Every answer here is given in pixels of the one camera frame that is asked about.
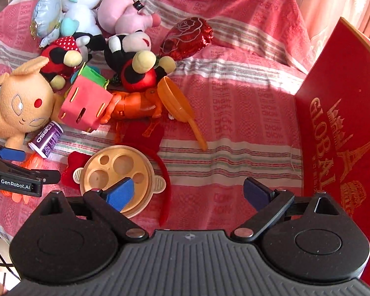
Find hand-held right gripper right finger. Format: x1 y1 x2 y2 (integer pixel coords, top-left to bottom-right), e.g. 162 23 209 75
231 177 340 243

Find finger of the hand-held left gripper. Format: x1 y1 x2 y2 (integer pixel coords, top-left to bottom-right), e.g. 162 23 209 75
34 169 61 186
0 140 26 163

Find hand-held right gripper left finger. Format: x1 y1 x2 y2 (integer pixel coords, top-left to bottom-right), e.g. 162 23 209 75
34 177 149 243

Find orange toy water gun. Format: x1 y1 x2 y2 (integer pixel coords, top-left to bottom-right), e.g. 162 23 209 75
0 153 47 204

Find peach toy pot lid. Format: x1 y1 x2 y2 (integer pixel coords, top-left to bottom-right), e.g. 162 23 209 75
73 146 167 219

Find red gift box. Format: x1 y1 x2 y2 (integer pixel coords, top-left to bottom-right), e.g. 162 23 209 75
294 17 370 293

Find colourful foam craft house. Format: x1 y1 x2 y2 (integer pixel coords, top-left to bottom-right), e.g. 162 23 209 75
58 63 114 132

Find red plush bow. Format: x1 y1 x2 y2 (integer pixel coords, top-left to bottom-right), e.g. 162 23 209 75
61 151 92 188

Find purple white can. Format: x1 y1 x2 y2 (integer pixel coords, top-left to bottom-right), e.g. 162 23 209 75
28 121 64 160

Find peach plush toy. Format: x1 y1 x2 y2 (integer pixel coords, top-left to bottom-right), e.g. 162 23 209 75
0 56 64 148

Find red velvet headband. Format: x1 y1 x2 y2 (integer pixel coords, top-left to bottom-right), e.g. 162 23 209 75
114 142 174 226

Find red velvet cloth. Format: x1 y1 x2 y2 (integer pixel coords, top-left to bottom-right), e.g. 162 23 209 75
122 123 165 153

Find orange plastic toy figure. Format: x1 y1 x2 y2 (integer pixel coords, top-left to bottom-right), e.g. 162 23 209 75
100 87 165 139

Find pink striped blanket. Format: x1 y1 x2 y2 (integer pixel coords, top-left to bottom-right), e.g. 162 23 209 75
0 0 315 284

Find orange plastic ladle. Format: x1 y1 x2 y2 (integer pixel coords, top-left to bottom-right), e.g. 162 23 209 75
157 76 209 151

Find mouse plush polka dot dress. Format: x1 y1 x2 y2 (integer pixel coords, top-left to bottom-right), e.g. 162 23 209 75
38 32 107 90

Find blue plastic bowl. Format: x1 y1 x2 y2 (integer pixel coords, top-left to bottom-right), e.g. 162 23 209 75
70 65 102 82

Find black mouse plush red shorts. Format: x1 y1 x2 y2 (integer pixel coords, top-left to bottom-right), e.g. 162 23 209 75
104 30 177 92

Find light blue foil balloon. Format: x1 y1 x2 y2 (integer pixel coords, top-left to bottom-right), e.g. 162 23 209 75
30 0 64 49

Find white teal plush toy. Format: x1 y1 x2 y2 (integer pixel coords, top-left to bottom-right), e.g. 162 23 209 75
58 0 104 37

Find red rose foil balloon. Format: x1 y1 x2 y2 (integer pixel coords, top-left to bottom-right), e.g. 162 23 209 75
159 17 214 61

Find pink plush toy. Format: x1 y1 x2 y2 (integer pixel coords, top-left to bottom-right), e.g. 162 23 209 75
98 0 161 35

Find cream patterned curtain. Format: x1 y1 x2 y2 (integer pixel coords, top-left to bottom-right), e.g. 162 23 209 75
291 0 370 47

